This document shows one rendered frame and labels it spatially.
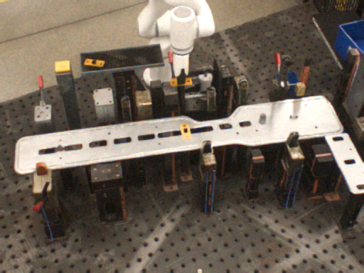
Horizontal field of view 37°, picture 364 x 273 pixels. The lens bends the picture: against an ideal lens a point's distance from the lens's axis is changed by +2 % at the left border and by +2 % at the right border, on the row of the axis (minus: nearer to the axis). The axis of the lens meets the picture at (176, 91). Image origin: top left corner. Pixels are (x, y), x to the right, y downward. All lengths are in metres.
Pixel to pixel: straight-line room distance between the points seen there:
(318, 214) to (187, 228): 0.57
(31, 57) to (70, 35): 0.37
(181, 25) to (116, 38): 2.53
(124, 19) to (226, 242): 2.59
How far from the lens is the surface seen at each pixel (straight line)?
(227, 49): 3.13
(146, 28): 2.48
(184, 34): 1.84
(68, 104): 2.52
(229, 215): 2.41
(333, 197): 2.54
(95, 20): 4.51
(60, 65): 2.40
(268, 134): 2.31
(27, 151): 2.30
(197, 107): 2.42
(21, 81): 4.08
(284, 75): 2.40
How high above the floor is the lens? 2.75
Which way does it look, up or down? 46 degrees down
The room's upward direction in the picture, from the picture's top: straight up
